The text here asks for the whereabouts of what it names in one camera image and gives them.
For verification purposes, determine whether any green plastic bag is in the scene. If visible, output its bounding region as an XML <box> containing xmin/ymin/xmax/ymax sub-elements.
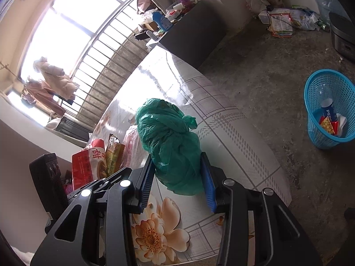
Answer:
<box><xmin>135</xmin><ymin>98</ymin><xmax>204</xmax><ymax>197</ymax></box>

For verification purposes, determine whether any olive gold snack packet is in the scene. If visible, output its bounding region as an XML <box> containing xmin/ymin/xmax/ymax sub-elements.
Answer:
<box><xmin>104</xmin><ymin>134</ymin><xmax>126</xmax><ymax>176</ymax></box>

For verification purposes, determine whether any pink hanging coat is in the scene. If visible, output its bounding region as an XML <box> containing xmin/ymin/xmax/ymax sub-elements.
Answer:
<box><xmin>22</xmin><ymin>79</ymin><xmax>66</xmax><ymax>117</ymax></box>

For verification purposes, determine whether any dark slatted crate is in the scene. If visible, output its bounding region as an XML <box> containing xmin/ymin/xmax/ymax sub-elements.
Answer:
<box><xmin>55</xmin><ymin>116</ymin><xmax>92</xmax><ymax>142</ymax></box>

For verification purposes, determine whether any blue plastic basket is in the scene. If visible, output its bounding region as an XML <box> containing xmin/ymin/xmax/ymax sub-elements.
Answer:
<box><xmin>304</xmin><ymin>69</ymin><xmax>355</xmax><ymax>151</ymax></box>

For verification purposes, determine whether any metal window railing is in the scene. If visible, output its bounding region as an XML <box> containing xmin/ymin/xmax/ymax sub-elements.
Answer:
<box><xmin>59</xmin><ymin>0</ymin><xmax>152</xmax><ymax>121</ymax></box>

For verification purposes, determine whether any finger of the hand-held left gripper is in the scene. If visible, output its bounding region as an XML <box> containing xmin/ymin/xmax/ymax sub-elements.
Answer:
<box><xmin>68</xmin><ymin>168</ymin><xmax>132</xmax><ymax>198</ymax></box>

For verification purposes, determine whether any blue detergent bottle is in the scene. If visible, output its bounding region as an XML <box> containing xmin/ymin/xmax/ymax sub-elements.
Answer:
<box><xmin>152</xmin><ymin>11</ymin><xmax>174</xmax><ymax>32</ymax></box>

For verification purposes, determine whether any grey rice cooker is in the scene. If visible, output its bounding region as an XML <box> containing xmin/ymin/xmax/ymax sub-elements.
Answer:
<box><xmin>329</xmin><ymin>12</ymin><xmax>355</xmax><ymax>61</ymax></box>

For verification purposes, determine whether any pink translucent plastic bag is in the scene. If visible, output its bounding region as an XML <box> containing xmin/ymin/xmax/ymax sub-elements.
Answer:
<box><xmin>122</xmin><ymin>126</ymin><xmax>146</xmax><ymax>169</ymax></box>

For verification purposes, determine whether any small red chestnut snack bag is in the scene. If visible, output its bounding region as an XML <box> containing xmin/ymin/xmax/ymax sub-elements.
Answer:
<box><xmin>71</xmin><ymin>139</ymin><xmax>107</xmax><ymax>190</ymax></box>

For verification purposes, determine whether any small open cardboard box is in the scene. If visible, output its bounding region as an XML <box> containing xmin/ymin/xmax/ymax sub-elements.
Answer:
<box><xmin>140</xmin><ymin>19</ymin><xmax>158</xmax><ymax>32</ymax></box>

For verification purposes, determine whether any clear plastic bottle blue label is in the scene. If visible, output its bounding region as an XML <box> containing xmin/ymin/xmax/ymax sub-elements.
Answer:
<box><xmin>316</xmin><ymin>84</ymin><xmax>337</xmax><ymax>122</ymax></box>

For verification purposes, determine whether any dark low cabinet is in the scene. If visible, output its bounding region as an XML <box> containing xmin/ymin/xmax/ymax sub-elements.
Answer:
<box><xmin>146</xmin><ymin>0</ymin><xmax>226</xmax><ymax>68</ymax></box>

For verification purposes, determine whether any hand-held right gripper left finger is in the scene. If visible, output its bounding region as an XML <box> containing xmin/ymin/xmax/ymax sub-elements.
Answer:
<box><xmin>30</xmin><ymin>154</ymin><xmax>156</xmax><ymax>266</ymax></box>

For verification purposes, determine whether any pile of packets and bottles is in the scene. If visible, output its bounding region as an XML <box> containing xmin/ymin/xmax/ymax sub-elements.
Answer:
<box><xmin>258</xmin><ymin>5</ymin><xmax>330</xmax><ymax>38</ymax></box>

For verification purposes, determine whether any white tissue paper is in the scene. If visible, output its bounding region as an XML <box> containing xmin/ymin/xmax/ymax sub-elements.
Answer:
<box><xmin>334</xmin><ymin>113</ymin><xmax>348</xmax><ymax>137</ymax></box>

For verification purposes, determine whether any cream hanging coat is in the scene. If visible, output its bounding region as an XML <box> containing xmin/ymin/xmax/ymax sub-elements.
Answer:
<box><xmin>33</xmin><ymin>57</ymin><xmax>80</xmax><ymax>100</ymax></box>

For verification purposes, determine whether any pile of pink clothes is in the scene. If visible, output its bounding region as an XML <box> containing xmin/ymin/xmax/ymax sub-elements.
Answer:
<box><xmin>136</xmin><ymin>0</ymin><xmax>156</xmax><ymax>14</ymax></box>

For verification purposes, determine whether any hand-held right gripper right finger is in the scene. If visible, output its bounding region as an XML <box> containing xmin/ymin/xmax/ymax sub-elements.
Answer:
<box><xmin>200</xmin><ymin>152</ymin><xmax>323</xmax><ymax>266</ymax></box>

